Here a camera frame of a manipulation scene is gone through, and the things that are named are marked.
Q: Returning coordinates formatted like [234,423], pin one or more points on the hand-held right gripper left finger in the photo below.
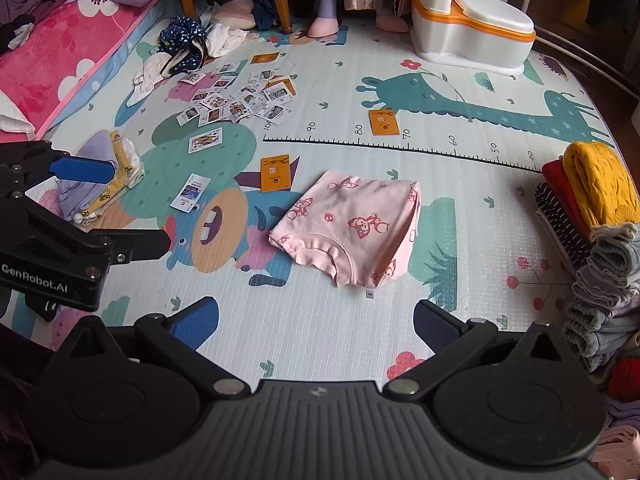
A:
[195,324]

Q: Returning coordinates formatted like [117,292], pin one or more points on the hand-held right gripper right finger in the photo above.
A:
[436,322]

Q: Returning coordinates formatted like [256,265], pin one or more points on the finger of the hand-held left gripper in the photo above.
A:
[85,171]
[140,245]

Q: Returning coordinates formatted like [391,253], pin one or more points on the pink printed garment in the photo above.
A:
[345,220]

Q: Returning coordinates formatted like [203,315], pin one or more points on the folded purple garment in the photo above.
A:
[85,190]

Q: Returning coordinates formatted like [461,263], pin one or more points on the folded yellow printed garment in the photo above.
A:
[122,170]

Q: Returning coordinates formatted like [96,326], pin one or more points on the cartoon animal play mat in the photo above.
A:
[325,330]

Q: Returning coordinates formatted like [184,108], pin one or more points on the cream crumpled garment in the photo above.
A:
[152,72]

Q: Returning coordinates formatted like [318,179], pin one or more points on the pink floral mattress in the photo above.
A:
[65,45]

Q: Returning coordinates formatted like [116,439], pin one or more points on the scattered playing cards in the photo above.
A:
[225,102]

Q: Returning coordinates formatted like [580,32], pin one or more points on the folded dark striped garment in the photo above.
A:
[560,225]

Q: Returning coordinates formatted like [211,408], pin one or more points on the navy dotted garment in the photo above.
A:
[182,40]

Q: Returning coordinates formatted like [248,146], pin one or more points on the stack of grey fleece garments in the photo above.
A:
[605,300]

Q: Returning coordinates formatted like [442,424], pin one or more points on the folded red garment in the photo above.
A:
[560,185]

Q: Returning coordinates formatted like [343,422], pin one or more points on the white crumpled garment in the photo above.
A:
[225,40]

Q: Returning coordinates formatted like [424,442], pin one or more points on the red cloth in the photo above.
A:
[625,380]

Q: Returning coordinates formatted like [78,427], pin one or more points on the lavender cloth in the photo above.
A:
[622,410]

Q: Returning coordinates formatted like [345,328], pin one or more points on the yellow knit sweater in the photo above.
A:
[600,180]

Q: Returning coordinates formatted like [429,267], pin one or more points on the pink plush cushion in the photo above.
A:
[235,12]

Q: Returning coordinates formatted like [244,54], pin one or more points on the blue crumpled cloth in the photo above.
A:
[265,15]

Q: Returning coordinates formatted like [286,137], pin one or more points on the white and orange potty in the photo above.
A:
[465,35]

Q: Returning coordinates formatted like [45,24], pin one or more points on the white tube rail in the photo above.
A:
[585,52]

